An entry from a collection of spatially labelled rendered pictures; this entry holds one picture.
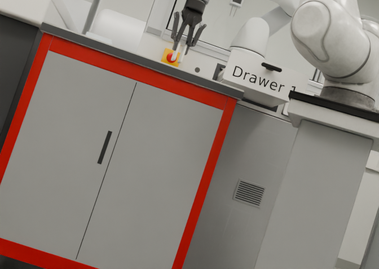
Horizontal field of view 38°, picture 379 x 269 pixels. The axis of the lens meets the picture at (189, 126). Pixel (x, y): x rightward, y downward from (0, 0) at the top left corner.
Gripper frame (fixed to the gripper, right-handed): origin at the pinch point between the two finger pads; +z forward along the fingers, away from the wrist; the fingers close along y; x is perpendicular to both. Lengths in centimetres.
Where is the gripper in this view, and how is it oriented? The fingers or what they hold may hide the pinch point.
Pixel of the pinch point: (179, 52)
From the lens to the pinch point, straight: 205.4
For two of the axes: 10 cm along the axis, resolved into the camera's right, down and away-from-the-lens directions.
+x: -3.6, -0.5, 9.3
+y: 8.8, 3.2, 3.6
